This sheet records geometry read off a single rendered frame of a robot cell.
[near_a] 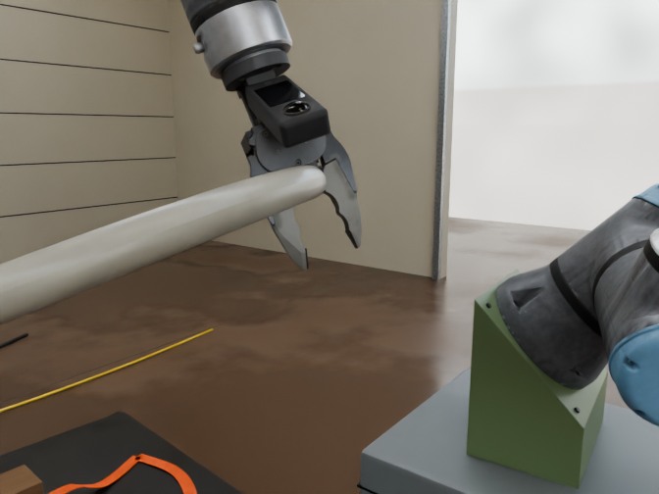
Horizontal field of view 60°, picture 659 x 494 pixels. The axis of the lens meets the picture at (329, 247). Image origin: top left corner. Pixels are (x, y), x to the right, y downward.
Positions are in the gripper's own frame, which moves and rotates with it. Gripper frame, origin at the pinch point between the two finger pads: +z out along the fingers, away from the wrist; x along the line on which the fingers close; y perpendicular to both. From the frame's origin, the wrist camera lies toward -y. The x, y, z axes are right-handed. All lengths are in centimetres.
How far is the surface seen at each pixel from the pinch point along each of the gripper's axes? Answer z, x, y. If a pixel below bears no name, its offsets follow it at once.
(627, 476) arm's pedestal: 47, -30, 11
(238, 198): -7.0, 8.7, -19.8
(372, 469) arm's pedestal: 35.7, 0.9, 24.8
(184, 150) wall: -115, -22, 675
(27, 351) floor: 19, 128, 327
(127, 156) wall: -126, 42, 648
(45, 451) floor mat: 53, 100, 202
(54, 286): -6.0, 19.9, -24.1
